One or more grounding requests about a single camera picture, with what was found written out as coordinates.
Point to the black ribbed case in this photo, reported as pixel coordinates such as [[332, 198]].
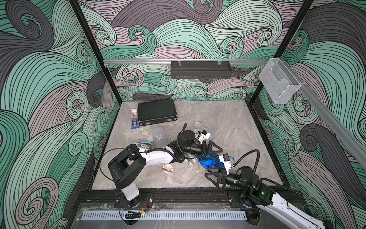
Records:
[[156, 112]]

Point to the white bottle orange cap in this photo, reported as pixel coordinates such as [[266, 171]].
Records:
[[144, 145]]

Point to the round red white packet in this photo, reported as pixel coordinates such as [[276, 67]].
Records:
[[168, 169]]

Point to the aluminium wall rail right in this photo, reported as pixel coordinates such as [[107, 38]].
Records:
[[315, 92]]

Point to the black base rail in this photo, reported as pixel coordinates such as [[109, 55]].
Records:
[[153, 198]]

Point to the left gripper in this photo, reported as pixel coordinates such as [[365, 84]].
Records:
[[207, 149]]

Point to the toiletry jar blue lid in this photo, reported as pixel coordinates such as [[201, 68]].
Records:
[[159, 138]]

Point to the white pink small bottle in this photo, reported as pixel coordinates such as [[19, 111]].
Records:
[[134, 112]]

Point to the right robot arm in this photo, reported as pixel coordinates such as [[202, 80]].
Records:
[[260, 196]]

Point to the clear acrylic wall holder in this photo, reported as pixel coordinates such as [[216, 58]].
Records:
[[279, 80]]

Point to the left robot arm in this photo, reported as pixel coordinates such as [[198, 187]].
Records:
[[128, 164]]

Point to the green toothpaste packet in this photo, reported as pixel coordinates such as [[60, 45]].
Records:
[[190, 161]]

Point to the blue playing card box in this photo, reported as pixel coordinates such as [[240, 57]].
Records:
[[134, 124]]

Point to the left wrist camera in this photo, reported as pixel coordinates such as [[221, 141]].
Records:
[[203, 136]]

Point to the aluminium wall rail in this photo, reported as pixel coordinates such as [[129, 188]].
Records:
[[315, 92], [144, 61]]

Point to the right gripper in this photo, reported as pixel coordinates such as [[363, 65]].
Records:
[[223, 177]]

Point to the aluminium wall rail back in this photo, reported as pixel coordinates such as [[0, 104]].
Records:
[[144, 61]]

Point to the white perforated cable duct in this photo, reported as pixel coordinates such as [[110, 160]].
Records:
[[167, 215]]

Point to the black wall shelf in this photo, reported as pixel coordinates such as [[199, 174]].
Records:
[[205, 71]]

